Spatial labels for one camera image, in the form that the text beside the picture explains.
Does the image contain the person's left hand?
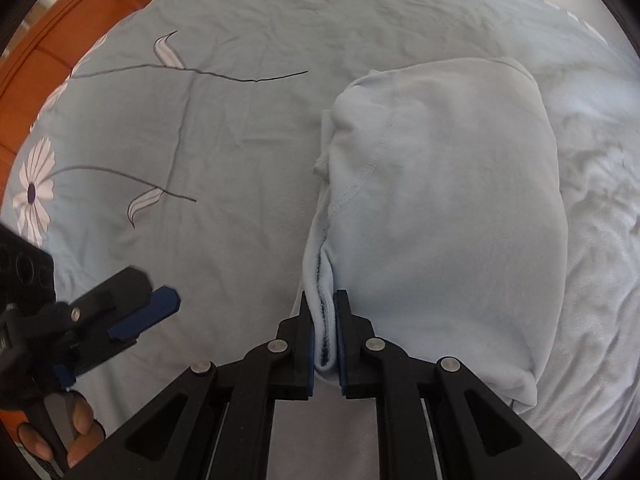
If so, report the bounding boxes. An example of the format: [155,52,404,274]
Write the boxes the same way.
[16,392,106,469]

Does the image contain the light blue t-shirt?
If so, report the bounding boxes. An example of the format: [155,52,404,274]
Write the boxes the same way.
[302,58,568,413]

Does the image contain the orange wooden headboard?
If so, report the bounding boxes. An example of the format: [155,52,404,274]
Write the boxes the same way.
[1,0,152,186]

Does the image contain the blue floral bed sheet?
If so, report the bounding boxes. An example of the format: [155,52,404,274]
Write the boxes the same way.
[1,0,639,479]

